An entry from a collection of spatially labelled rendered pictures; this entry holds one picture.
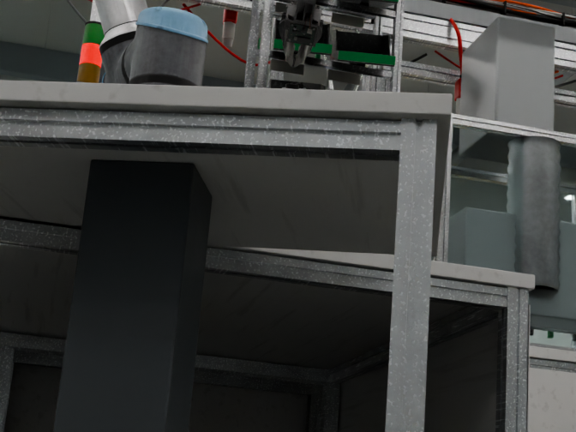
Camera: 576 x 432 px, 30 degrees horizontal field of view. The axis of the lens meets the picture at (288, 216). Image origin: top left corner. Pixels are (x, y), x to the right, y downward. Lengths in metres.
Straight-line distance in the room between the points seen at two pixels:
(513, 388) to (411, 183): 0.93
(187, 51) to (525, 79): 1.91
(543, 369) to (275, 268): 1.17
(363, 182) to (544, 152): 1.74
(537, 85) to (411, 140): 2.14
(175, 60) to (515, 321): 0.93
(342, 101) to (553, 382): 1.82
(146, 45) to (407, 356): 0.70
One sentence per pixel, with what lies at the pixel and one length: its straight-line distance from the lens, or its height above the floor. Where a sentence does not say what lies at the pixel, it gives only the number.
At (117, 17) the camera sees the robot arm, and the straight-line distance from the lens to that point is 1.89.
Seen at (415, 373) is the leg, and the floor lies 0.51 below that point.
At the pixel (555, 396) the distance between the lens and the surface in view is 3.07.
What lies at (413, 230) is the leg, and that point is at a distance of 1.34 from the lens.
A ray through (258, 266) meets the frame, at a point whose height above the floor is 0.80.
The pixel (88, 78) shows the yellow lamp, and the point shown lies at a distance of 2.51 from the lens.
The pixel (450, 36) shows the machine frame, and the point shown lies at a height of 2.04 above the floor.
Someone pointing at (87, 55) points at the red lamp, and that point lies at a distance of 2.54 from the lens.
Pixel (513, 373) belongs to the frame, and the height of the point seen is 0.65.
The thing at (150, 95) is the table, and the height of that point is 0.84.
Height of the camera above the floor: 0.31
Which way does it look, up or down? 16 degrees up
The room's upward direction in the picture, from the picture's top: 5 degrees clockwise
